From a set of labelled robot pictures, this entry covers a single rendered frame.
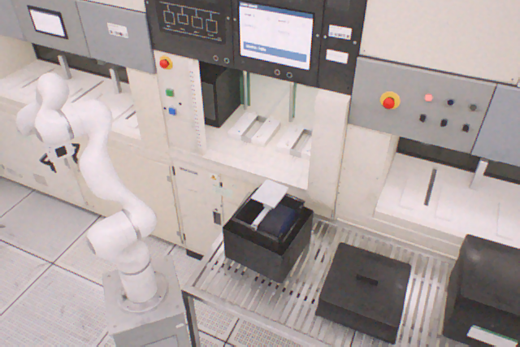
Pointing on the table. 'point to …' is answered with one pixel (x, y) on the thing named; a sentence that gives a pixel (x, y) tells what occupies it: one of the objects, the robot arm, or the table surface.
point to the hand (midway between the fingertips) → (64, 165)
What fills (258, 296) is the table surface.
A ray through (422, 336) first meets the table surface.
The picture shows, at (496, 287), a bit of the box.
